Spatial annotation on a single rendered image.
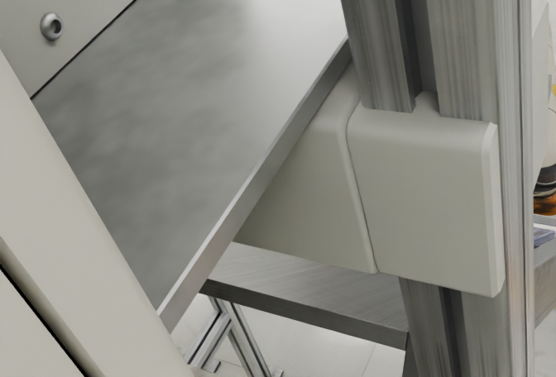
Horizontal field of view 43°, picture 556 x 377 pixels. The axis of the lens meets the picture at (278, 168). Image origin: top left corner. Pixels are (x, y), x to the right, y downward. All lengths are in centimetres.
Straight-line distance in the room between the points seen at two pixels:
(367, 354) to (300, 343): 18
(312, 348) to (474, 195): 165
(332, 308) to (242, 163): 21
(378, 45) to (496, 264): 8
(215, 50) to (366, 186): 7
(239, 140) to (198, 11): 8
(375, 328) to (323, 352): 147
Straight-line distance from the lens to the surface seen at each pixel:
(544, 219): 105
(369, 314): 38
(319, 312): 38
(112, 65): 24
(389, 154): 20
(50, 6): 25
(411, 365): 36
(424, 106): 20
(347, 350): 182
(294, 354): 185
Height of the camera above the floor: 150
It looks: 40 degrees down
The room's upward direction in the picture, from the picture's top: 18 degrees counter-clockwise
